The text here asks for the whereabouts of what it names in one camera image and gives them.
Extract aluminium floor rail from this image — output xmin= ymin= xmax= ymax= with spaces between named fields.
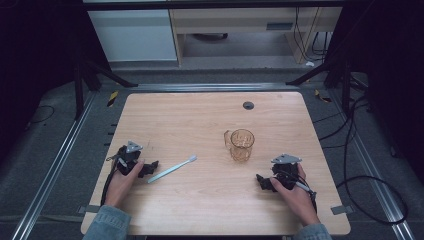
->
xmin=10 ymin=91 xmax=98 ymax=240
xmin=327 ymin=89 xmax=417 ymax=240
xmin=127 ymin=82 xmax=300 ymax=93

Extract long looped black floor cable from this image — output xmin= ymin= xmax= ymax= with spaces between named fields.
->
xmin=335 ymin=95 xmax=410 ymax=226

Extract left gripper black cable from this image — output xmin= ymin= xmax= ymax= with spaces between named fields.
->
xmin=100 ymin=159 xmax=118 ymax=207

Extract amber glass cup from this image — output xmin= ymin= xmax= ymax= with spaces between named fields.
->
xmin=223 ymin=128 xmax=256 ymax=163

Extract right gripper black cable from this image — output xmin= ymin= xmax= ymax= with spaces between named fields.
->
xmin=282 ymin=170 xmax=318 ymax=215

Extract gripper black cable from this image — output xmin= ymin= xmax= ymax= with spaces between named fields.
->
xmin=282 ymin=170 xmax=318 ymax=215
xmin=100 ymin=159 xmax=118 ymax=207

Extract white cabinet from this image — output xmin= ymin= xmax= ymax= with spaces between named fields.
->
xmin=87 ymin=8 xmax=178 ymax=63

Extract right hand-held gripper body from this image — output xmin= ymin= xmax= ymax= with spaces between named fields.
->
xmin=270 ymin=153 xmax=303 ymax=191

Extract person's right hand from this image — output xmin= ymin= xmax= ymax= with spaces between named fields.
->
xmin=269 ymin=163 xmax=322 ymax=227

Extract person's left hand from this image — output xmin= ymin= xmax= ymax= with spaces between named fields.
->
xmin=104 ymin=158 xmax=146 ymax=210

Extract light blue toothbrush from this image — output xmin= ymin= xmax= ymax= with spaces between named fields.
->
xmin=146 ymin=154 xmax=198 ymax=185

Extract yellow black tape strip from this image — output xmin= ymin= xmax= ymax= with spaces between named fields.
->
xmin=313 ymin=88 xmax=334 ymax=104
xmin=106 ymin=90 xmax=120 ymax=108

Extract black cables under desk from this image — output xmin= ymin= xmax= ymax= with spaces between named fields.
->
xmin=292 ymin=6 xmax=332 ymax=63

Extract grey table bracket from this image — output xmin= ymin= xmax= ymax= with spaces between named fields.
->
xmin=330 ymin=204 xmax=355 ymax=216
xmin=76 ymin=204 xmax=101 ymax=215

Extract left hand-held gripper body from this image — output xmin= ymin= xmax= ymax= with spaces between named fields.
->
xmin=106 ymin=140 xmax=148 ymax=177

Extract black metal stand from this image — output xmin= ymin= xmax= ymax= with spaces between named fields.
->
xmin=285 ymin=56 xmax=369 ymax=116
xmin=72 ymin=46 xmax=140 ymax=122

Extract thin black floor cable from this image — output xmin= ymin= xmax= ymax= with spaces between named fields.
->
xmin=23 ymin=104 xmax=56 ymax=132

